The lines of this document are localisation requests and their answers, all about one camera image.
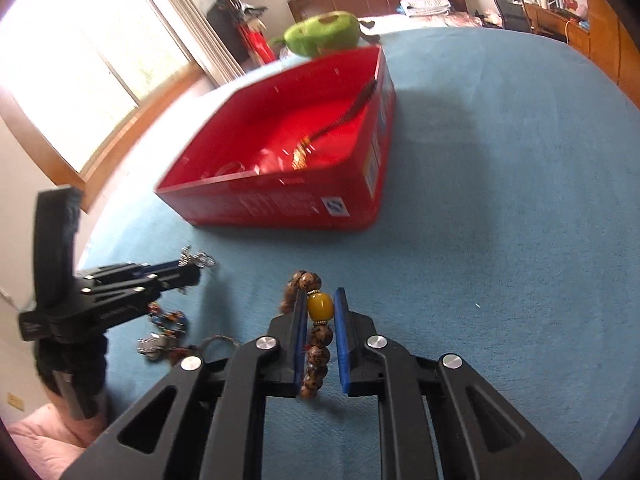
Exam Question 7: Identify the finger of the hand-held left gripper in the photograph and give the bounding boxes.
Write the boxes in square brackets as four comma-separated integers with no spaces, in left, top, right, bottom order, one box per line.
[82,266,203,311]
[75,259,188,286]

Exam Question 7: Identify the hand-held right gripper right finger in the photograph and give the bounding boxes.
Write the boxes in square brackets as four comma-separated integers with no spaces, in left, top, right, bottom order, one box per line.
[336,287,583,480]

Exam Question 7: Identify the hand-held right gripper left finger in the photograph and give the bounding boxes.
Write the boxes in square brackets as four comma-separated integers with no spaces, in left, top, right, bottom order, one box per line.
[60,290,308,480]

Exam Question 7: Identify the brown bead bracelet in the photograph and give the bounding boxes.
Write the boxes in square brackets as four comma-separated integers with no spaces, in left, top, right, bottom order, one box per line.
[281,270,335,402]

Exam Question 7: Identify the silver link bracelet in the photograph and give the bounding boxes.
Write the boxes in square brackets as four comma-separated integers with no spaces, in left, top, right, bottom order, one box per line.
[179,244,219,270]

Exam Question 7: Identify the thin metal bangle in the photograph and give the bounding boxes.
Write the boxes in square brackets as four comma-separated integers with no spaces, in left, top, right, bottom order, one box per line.
[199,335,242,361]

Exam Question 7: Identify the red box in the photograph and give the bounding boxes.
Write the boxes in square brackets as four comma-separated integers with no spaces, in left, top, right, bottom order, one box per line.
[154,45,397,233]

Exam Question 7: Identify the black bead necklace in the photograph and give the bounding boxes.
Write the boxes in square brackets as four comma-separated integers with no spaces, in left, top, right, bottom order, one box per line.
[287,77,379,171]

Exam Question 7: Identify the person's left forearm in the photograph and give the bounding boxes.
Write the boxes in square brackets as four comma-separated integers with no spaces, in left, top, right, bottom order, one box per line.
[7,390,108,466]

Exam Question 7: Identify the silver jewelry piece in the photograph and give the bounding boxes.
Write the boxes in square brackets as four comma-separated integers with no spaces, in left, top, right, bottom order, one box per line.
[136,334,173,362]

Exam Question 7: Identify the person's left hand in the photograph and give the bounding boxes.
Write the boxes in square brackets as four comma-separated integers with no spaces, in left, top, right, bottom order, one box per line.
[34,332,110,401]

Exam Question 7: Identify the large wooden window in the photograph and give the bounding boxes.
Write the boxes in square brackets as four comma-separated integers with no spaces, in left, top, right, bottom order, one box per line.
[0,0,201,186]

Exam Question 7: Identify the blue blanket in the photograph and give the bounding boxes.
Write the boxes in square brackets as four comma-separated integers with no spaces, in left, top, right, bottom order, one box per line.
[82,27,640,480]

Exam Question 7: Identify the long white curtain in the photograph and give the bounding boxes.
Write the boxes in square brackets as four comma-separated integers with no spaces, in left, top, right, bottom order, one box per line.
[145,0,246,88]

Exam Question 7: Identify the coat rack with clothes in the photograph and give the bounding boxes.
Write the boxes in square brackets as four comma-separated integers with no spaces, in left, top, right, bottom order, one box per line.
[206,0,278,66]

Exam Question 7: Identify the green avocado plush toy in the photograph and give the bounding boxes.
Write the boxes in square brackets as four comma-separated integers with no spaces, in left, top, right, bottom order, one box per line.
[270,11,376,58]

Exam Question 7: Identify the floral bedsheet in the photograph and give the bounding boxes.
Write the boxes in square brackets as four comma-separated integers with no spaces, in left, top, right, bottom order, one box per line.
[372,12,483,31]

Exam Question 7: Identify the folded blanket on bed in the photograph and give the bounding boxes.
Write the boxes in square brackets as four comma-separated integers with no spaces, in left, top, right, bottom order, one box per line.
[400,0,453,18]

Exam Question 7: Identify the black office chair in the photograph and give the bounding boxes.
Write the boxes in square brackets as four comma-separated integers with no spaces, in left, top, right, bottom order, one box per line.
[487,0,533,33]

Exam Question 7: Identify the wooden desk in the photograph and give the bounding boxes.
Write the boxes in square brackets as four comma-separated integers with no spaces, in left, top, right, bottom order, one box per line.
[522,0,621,86]

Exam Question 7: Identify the colourful bead bracelet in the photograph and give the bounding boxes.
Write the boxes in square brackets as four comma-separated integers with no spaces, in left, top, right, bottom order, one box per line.
[146,302,188,337]

